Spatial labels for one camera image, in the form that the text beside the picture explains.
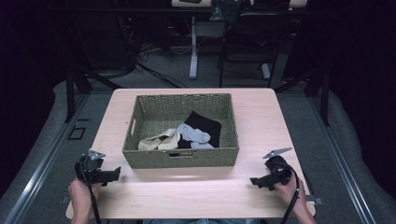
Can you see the metal floor rail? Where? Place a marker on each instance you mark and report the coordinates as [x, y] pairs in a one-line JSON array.
[[342, 161], [40, 165]]

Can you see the black cloth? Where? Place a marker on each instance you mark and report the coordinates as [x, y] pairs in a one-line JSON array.
[[202, 122]]

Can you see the black chair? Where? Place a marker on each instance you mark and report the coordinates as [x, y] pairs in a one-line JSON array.
[[252, 34]]

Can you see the beige cloth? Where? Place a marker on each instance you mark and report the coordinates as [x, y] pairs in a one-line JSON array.
[[162, 141]]

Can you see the grey sock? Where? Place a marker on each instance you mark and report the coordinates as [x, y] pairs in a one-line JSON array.
[[194, 134]]

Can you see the white desk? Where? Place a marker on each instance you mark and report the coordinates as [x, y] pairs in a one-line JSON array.
[[194, 46]]

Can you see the dark bag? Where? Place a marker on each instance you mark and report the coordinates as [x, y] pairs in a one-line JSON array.
[[225, 11]]

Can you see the person's right hand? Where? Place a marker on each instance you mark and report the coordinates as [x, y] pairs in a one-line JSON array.
[[288, 194]]

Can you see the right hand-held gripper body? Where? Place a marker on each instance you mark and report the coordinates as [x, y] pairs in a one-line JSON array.
[[278, 169]]

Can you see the black metal stand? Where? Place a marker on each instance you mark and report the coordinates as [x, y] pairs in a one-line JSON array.
[[71, 93], [323, 93]]

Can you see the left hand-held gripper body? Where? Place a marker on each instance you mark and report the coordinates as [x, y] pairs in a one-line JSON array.
[[91, 169]]

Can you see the green woven basket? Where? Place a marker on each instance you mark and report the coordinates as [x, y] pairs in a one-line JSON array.
[[155, 119]]

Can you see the person's left hand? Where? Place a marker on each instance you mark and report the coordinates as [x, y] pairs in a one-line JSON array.
[[81, 196]]

